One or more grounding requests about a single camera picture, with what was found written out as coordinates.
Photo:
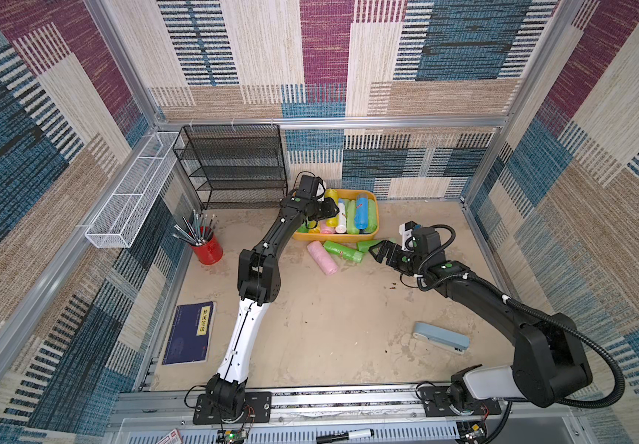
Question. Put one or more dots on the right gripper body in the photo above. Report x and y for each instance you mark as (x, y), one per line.
(395, 257)

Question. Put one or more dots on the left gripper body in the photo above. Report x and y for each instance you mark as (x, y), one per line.
(324, 210)

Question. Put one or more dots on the yellow roll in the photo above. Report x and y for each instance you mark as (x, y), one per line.
(315, 229)
(331, 198)

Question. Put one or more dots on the pink roll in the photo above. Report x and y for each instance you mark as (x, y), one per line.
(325, 228)
(322, 258)

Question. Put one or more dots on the green roll with red label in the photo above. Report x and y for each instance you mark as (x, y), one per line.
(367, 246)

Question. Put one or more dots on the white roll with blue band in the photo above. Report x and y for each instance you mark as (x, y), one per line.
(341, 227)

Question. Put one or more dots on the light green roll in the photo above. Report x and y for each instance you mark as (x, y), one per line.
(350, 206)

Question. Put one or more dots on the short green roll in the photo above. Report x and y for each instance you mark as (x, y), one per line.
(344, 252)

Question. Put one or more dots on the fat green roll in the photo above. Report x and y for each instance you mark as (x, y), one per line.
(372, 217)

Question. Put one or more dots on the blue trash bag roll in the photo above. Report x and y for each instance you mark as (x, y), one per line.
(362, 212)

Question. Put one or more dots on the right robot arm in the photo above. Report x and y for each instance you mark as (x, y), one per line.
(550, 362)

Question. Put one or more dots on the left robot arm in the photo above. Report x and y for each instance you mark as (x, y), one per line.
(258, 283)

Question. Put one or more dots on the black mesh shelf rack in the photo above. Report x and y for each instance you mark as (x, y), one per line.
(234, 166)

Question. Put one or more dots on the grey blue stapler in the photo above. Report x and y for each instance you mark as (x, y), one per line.
(446, 339)

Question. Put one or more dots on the red pen cup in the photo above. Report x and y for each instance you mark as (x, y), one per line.
(209, 253)

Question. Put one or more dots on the black marker pen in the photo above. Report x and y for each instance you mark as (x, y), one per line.
(350, 435)

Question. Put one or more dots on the dark blue booklet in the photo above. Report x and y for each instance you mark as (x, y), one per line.
(189, 339)

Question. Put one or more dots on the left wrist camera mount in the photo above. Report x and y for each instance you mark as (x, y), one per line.
(310, 188)

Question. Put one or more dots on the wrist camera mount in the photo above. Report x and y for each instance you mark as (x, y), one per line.
(310, 188)
(419, 239)

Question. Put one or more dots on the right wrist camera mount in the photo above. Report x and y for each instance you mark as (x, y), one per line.
(419, 239)

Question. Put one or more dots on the white wire wall basket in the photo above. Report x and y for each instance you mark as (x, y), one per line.
(123, 214)

